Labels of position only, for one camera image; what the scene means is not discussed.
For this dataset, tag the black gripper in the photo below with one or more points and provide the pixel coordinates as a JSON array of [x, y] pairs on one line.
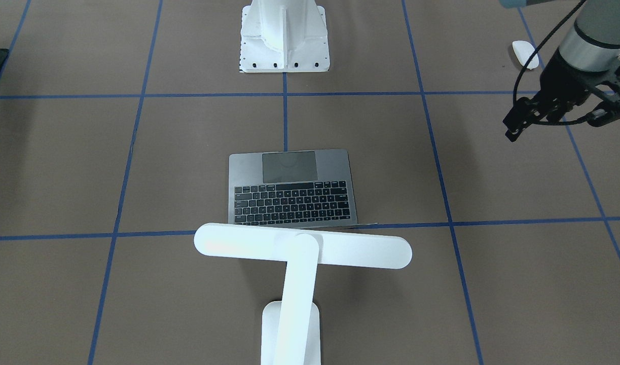
[[561, 77]]

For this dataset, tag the grey laptop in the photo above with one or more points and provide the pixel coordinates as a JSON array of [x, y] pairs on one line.
[[298, 190]]

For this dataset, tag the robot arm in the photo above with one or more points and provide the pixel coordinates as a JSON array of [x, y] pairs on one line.
[[591, 42]]

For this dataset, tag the white computer mouse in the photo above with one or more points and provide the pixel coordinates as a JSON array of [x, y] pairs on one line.
[[523, 50]]

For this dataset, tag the white desk lamp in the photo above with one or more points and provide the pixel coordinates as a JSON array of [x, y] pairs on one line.
[[291, 328]]

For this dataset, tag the white camera mast pedestal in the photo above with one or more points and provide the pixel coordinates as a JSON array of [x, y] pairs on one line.
[[284, 36]]

